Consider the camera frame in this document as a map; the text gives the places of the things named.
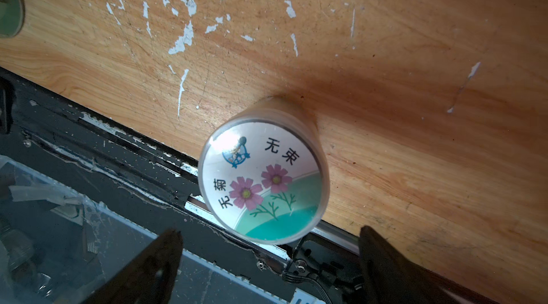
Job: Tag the seed jar flower lid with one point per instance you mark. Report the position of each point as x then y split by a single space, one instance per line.
263 174

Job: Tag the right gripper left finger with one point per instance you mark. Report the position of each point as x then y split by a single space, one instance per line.
148 278

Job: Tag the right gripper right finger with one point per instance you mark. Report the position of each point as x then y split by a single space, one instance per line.
389 277

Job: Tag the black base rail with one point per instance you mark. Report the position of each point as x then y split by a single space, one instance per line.
81 196

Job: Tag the seed jar tree lid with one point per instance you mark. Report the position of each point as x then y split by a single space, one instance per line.
12 17

